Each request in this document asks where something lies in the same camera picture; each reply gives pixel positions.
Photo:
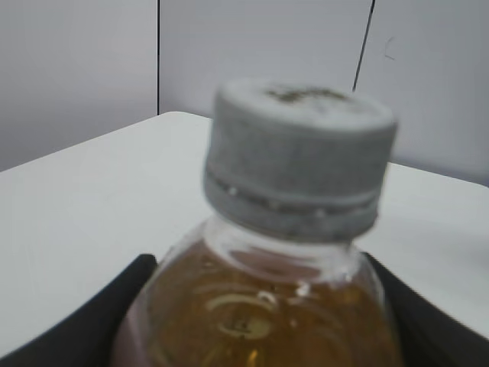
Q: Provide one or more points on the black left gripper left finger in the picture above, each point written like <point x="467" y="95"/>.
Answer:
<point x="86" y="336"/>

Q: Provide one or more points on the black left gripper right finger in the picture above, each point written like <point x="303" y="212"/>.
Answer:
<point x="428" y="336"/>

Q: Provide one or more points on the peach oolong tea bottle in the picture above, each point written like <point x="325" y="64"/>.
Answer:
<point x="228" y="296"/>

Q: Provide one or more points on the white bottle cap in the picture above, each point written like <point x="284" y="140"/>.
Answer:
<point x="299" y="161"/>

